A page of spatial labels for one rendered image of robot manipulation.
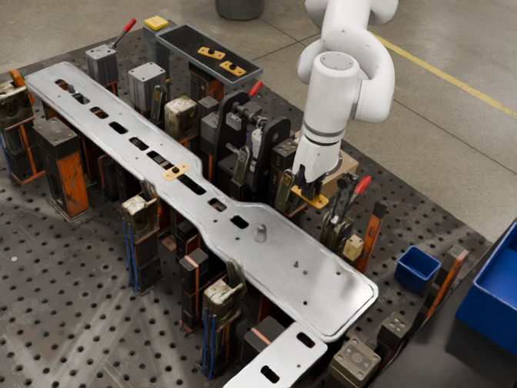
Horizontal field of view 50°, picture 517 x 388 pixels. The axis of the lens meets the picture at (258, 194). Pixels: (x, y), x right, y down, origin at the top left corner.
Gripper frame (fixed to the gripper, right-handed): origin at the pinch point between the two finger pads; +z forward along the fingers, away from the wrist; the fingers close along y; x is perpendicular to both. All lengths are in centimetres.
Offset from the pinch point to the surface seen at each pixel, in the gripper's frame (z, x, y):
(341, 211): 16.1, 1.3, -13.8
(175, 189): 27.2, -41.0, 4.5
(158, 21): 11, -95, -34
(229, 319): 34.5, -3.4, 19.8
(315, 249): 27.4, 0.1, -7.9
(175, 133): 27, -60, -12
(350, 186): 8.3, 1.4, -15.1
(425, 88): 127, -82, -254
